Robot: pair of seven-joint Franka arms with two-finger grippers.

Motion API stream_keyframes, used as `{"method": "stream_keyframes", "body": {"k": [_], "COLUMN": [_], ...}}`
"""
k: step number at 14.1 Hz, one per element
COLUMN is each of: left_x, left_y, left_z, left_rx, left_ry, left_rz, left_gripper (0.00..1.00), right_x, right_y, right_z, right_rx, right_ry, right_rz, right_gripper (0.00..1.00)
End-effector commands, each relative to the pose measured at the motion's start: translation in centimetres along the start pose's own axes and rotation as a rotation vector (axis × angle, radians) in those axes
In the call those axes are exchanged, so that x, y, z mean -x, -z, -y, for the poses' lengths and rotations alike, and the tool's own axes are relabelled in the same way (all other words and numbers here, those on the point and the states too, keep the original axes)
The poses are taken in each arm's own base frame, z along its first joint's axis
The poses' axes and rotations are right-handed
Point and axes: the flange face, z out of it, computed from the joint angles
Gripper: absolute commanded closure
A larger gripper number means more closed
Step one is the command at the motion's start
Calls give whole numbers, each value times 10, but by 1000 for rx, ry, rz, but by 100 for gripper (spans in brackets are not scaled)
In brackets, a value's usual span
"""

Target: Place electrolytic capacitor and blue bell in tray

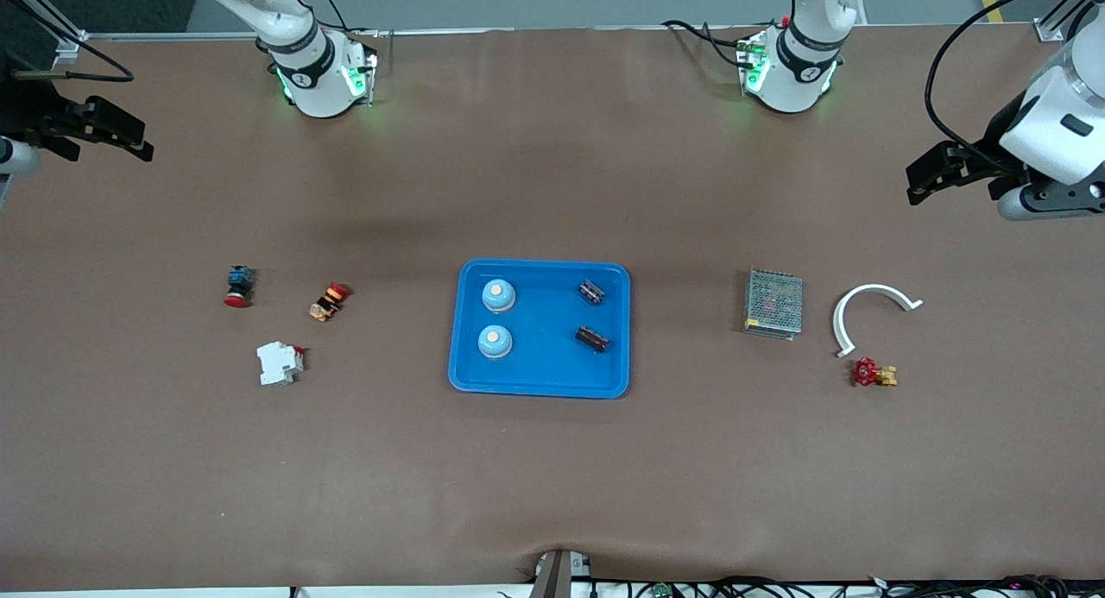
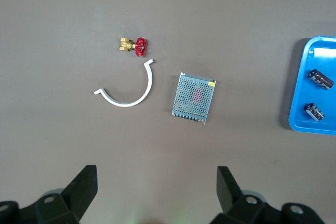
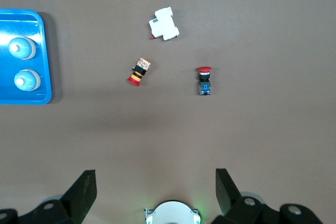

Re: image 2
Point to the white curved plastic clip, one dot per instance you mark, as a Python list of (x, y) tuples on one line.
[(150, 82)]

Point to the blue plastic tray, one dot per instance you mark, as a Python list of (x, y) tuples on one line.
[(299, 98)]

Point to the metal mesh power supply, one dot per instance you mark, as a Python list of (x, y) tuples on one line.
[(194, 96)]

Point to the black electrolytic capacitor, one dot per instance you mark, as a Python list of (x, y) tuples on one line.
[(314, 112), (320, 79)]

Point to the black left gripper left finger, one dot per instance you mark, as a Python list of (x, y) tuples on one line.
[(76, 195)]

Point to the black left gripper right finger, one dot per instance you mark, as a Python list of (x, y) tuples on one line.
[(231, 195)]

